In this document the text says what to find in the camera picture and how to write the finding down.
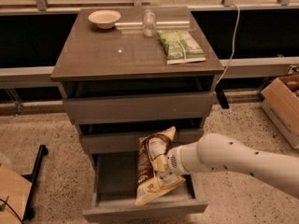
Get grey middle drawer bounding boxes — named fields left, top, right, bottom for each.
left=79, top=128, right=204, bottom=154

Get grey drawer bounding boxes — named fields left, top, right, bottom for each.
left=83, top=151, right=207, bottom=223
left=79, top=128, right=204, bottom=154
left=64, top=91, right=215, bottom=124

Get grey bottom drawer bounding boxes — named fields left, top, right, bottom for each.
left=83, top=151, right=207, bottom=223

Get clear glass jar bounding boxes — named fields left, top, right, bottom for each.
left=142, top=9, right=156, bottom=37

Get brown chip bag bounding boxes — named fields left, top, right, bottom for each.
left=135, top=127, right=185, bottom=206

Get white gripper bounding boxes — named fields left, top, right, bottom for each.
left=153, top=142, right=200, bottom=175

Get grey drawer cabinet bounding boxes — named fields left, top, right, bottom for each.
left=50, top=6, right=225, bottom=185

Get black cable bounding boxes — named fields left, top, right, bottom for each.
left=0, top=195, right=24, bottom=224

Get black metal stand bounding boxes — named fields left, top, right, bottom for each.
left=23, top=145, right=49, bottom=221

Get white paper bowl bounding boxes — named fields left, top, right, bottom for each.
left=88, top=10, right=121, bottom=29

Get cardboard box right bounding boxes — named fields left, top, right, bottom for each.
left=262, top=75, right=299, bottom=148

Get green chip bag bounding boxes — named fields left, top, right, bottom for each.
left=158, top=31, right=206, bottom=64

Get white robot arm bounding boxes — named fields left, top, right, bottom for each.
left=149, top=133, right=299, bottom=198

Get grey top drawer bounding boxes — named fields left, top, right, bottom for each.
left=64, top=91, right=215, bottom=124

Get metal window railing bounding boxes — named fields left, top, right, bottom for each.
left=0, top=0, right=299, bottom=89

